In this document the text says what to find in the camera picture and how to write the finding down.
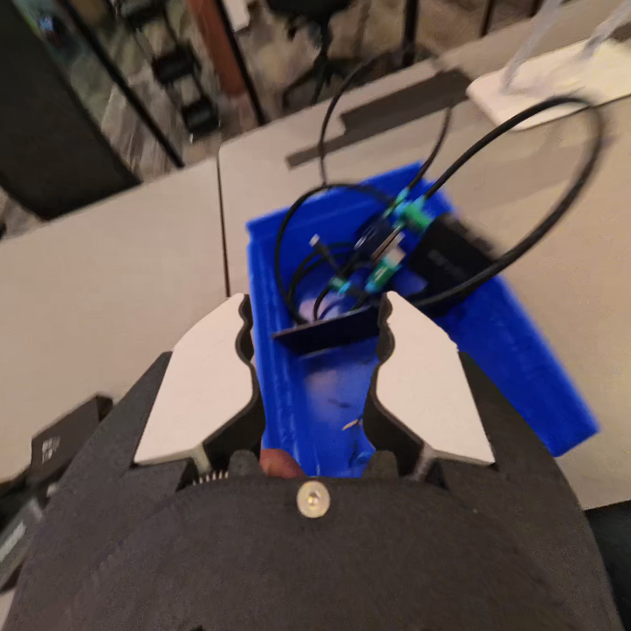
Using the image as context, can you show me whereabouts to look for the dark trousers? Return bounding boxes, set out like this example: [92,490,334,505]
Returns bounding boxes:
[584,503,631,631]

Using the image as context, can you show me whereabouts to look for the black bin divider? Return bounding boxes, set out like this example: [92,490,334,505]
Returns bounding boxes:
[272,305,384,356]

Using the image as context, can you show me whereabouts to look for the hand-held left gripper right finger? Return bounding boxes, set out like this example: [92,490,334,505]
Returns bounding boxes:
[364,290,496,478]

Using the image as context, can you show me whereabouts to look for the black cabinet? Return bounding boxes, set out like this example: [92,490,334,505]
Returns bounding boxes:
[0,0,145,221]

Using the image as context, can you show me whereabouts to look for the black tripod stand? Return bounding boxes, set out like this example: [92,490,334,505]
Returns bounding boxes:
[276,0,420,106]

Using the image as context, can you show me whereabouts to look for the thin black adapter cable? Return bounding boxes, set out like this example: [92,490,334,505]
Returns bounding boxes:
[318,49,410,190]

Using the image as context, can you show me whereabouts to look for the black braided hdmi cable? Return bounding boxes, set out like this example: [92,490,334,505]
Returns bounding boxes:
[273,106,452,326]
[365,96,604,310]

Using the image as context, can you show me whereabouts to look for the blue plastic bin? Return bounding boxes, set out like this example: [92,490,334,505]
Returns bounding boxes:
[245,160,601,479]

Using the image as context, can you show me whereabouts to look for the black box white label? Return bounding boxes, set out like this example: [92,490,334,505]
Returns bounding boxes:
[29,394,115,489]

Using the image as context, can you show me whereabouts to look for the brown wooden table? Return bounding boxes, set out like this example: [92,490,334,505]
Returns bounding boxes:
[186,0,249,97]

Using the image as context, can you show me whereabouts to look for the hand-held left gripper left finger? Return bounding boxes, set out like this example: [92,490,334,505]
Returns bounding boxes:
[133,293,267,475]

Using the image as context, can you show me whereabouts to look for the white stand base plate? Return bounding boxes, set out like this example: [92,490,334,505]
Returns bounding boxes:
[466,39,631,131]

